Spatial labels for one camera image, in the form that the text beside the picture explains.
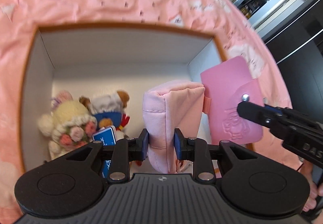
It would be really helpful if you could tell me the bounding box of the crochet bunny with flowers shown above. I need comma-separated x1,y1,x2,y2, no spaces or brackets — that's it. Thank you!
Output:
37,90,98,160

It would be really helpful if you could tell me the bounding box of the pink fabric pouch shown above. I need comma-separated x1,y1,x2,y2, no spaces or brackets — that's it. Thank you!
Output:
142,80,205,174

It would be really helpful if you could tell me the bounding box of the orange cardboard box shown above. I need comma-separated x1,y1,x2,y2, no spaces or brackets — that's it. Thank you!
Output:
20,22,227,171

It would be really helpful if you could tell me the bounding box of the person's right hand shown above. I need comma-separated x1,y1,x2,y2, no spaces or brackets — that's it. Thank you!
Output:
302,160,323,213

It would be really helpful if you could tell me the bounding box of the blue card pack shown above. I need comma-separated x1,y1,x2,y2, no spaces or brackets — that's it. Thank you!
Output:
92,126,116,178

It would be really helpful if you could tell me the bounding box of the pink snap card wallet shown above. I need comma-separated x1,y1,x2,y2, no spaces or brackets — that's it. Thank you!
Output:
200,56,264,145

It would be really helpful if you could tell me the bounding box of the blue white plush doll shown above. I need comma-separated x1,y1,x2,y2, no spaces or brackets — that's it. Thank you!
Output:
79,90,130,140

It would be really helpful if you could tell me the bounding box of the dark cabinet furniture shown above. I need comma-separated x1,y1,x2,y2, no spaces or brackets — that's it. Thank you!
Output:
231,0,322,121

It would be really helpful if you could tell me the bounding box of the pink printed bed quilt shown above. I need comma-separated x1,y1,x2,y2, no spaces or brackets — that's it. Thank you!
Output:
1,0,292,223

